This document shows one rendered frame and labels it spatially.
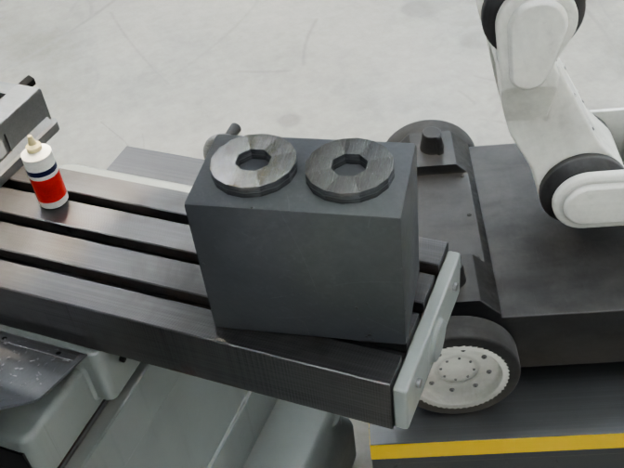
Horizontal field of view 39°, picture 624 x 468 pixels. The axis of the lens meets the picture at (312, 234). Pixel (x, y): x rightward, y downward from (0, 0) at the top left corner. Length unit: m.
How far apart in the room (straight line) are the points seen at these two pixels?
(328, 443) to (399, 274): 0.94
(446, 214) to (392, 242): 0.74
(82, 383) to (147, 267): 0.18
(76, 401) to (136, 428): 0.16
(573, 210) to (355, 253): 0.67
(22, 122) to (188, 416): 0.53
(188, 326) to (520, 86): 0.60
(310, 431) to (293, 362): 0.81
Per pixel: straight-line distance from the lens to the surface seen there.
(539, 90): 1.35
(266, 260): 0.92
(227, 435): 1.65
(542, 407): 1.57
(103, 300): 1.10
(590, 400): 1.59
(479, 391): 1.53
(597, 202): 1.50
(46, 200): 1.24
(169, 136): 2.93
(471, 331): 1.40
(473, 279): 1.46
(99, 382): 1.19
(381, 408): 0.99
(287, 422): 1.80
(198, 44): 3.39
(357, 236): 0.87
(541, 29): 1.28
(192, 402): 1.49
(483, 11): 1.30
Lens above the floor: 1.65
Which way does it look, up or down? 42 degrees down
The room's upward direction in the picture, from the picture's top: 8 degrees counter-clockwise
